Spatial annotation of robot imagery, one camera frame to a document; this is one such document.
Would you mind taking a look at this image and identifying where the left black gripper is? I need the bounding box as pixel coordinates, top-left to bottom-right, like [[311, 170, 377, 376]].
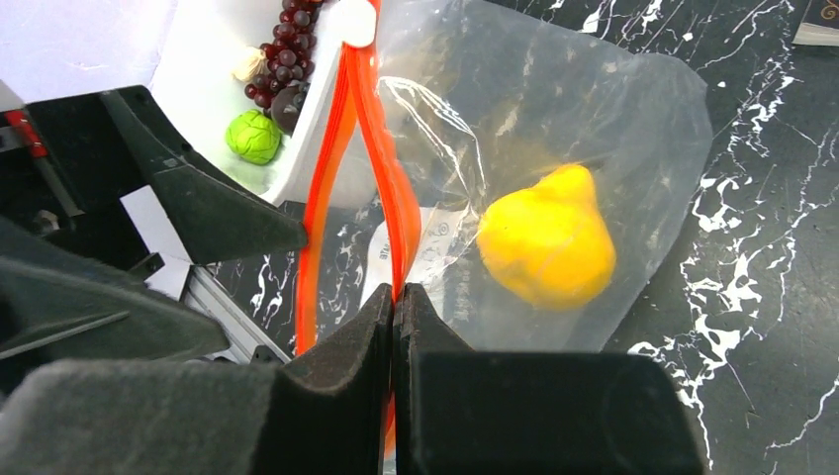
[[1, 85, 308, 394]]

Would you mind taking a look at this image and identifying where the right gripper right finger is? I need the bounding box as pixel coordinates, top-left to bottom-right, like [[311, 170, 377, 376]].
[[393, 284, 703, 474]]

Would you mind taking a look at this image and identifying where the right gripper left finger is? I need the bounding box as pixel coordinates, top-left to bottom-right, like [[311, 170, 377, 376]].
[[1, 284, 393, 474]]

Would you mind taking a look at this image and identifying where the yellow pear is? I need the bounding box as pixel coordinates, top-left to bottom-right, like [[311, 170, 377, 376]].
[[476, 163, 616, 312]]

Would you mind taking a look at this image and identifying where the clear zip top bag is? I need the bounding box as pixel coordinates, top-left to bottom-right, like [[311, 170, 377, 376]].
[[295, 1, 712, 352]]

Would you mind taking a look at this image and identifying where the green cabbage toy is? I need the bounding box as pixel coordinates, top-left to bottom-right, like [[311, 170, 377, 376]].
[[225, 109, 283, 165]]

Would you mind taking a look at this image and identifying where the white plastic bin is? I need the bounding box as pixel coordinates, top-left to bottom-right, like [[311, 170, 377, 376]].
[[149, 1, 353, 205]]

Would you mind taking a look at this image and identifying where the dark plum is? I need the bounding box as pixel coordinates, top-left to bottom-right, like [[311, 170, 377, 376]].
[[270, 82, 310, 136]]

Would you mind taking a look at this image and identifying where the garlic bulb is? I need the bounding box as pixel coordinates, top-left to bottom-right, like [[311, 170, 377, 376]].
[[231, 46, 269, 83]]

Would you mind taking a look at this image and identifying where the dark red grape bunch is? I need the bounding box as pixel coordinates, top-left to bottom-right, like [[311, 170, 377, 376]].
[[243, 0, 324, 112]]

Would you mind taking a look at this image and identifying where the book with dark cover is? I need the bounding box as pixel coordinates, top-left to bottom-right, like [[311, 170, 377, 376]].
[[792, 0, 838, 47]]

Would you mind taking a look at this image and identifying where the aluminium frame rail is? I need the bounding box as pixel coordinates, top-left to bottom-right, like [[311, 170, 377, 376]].
[[182, 267, 291, 364]]

